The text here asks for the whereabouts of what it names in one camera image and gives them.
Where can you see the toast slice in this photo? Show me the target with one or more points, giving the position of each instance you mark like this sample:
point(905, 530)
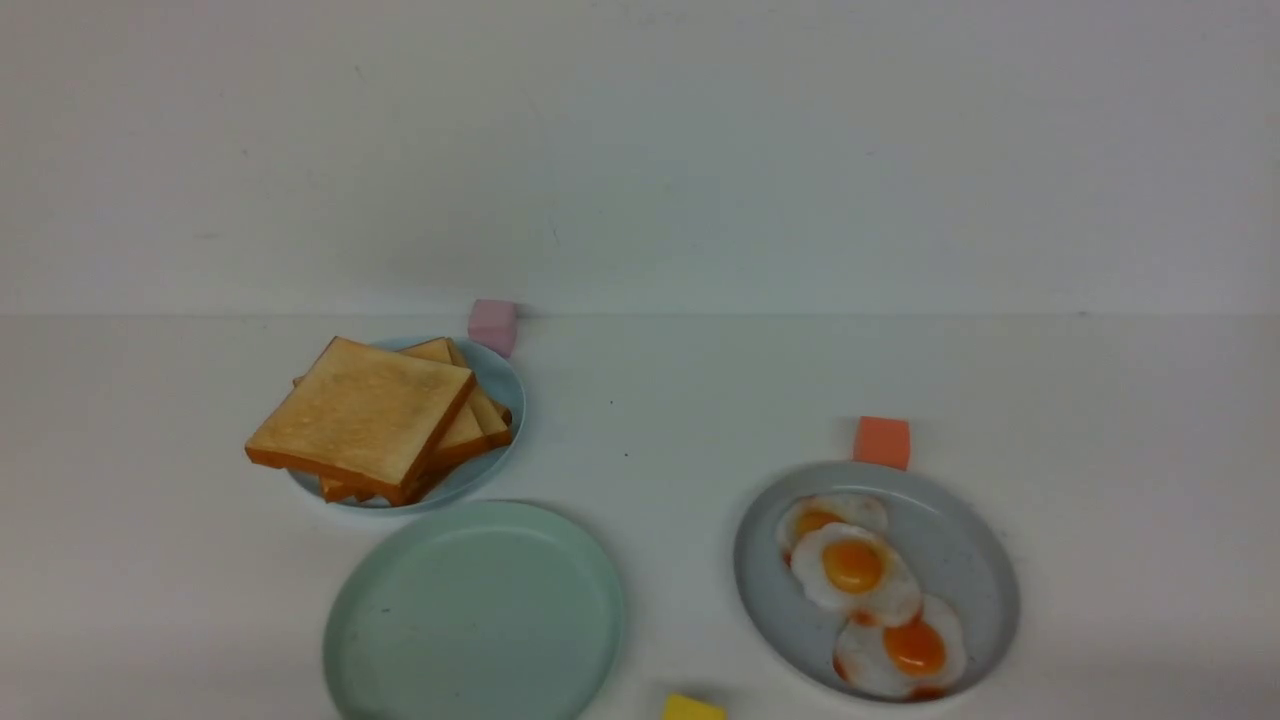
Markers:
point(367, 416)
point(441, 350)
point(335, 490)
point(481, 426)

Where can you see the fried egg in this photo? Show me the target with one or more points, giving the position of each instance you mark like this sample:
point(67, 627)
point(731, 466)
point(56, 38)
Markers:
point(923, 659)
point(854, 573)
point(812, 512)

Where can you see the light blue bread plate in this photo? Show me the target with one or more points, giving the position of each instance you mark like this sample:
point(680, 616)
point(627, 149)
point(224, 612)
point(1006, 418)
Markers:
point(502, 383)

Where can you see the pink cube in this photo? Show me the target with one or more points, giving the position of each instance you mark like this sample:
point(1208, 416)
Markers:
point(494, 325)

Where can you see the orange cube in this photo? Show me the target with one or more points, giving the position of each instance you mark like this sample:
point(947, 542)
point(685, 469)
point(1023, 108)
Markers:
point(883, 442)

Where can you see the mint green plate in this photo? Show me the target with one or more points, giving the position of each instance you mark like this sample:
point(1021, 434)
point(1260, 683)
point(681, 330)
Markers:
point(485, 610)

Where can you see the grey egg plate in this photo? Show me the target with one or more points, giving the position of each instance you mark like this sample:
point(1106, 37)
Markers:
point(956, 553)

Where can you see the yellow cube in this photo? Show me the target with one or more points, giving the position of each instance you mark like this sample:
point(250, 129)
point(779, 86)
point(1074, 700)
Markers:
point(681, 707)

